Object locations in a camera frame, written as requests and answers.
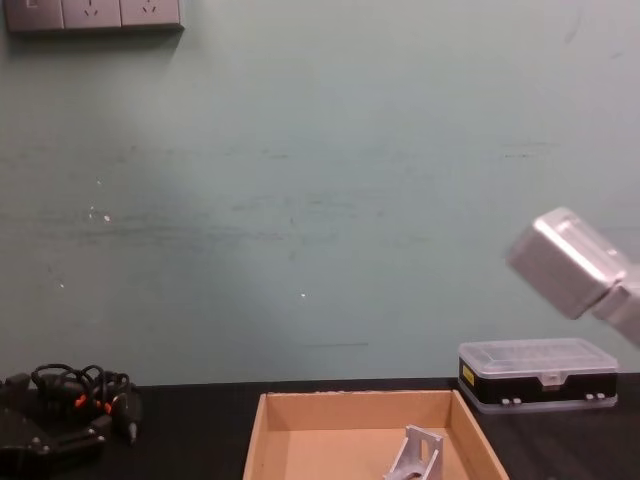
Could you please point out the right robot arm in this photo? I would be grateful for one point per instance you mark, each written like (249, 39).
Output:
(565, 265)

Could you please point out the clear plastic case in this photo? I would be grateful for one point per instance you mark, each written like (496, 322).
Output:
(535, 370)

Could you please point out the shallow brown cardboard tray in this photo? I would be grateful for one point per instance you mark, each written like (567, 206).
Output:
(350, 450)

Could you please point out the grey wall socket plate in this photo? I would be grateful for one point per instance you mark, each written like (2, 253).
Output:
(92, 12)
(150, 11)

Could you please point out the black table cloth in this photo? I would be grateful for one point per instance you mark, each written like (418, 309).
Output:
(200, 430)

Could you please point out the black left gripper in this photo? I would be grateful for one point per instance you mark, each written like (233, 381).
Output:
(15, 435)

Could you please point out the grey wall switch plate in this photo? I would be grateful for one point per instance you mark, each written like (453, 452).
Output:
(35, 12)

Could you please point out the small white three-armed plastic piece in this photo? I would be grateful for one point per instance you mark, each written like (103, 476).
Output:
(412, 455)

